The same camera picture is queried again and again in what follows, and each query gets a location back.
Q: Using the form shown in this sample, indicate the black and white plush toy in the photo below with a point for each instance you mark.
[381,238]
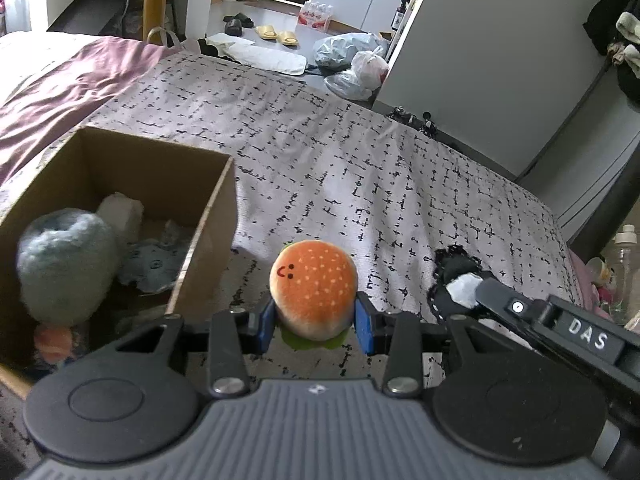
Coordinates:
[457,270]

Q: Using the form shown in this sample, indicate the hanging dark clothes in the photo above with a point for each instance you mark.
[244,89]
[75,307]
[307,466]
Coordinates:
[612,25]

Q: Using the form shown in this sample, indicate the purple bed sheet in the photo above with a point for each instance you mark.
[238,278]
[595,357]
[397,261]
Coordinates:
[75,80]

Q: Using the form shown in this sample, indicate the small grey-blue plush toy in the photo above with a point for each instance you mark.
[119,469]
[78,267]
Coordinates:
[155,262]

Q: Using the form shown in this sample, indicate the yellow slipper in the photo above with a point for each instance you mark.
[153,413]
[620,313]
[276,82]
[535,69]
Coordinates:
[266,33]
[288,38]

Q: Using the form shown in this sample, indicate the pack of water bottles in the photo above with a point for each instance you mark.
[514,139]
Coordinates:
[316,15]

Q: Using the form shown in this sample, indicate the cardboard box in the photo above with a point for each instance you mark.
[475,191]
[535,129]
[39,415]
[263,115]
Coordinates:
[100,160]

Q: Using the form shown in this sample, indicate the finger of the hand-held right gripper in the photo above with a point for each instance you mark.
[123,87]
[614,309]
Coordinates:
[505,300]

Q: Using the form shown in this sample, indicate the clear plastic bag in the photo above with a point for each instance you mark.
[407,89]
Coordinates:
[350,86]

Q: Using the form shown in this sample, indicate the fluffy light blue plush toy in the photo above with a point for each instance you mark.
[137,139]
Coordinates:
[67,265]

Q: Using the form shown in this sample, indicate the white floor mat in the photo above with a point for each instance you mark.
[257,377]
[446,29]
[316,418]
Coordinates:
[260,55]

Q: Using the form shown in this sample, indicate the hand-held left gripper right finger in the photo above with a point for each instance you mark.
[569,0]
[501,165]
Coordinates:
[364,327]

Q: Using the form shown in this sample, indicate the hamburger plush toy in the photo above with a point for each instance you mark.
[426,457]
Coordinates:
[312,285]

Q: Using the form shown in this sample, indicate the white wardrobe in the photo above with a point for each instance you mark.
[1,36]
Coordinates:
[490,60]

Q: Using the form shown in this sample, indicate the grey plastic bag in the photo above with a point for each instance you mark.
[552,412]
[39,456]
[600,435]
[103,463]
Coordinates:
[345,50]

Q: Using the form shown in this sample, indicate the black slipper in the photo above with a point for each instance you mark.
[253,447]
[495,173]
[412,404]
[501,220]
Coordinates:
[246,19]
[233,27]

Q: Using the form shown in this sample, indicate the patterned grey bed cover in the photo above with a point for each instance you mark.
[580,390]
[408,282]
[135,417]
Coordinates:
[350,170]

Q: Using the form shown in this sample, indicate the black spray bottle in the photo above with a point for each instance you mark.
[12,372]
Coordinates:
[400,15]

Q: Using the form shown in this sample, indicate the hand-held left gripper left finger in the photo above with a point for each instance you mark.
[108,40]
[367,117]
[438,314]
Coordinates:
[266,327]

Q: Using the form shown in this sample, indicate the clear drink bottle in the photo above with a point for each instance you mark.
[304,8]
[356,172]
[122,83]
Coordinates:
[624,260]

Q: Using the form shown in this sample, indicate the orange round soft toy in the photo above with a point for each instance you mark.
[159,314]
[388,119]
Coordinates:
[52,342]

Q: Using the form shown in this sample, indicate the white and red plastic bag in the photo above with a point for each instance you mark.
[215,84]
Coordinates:
[370,65]

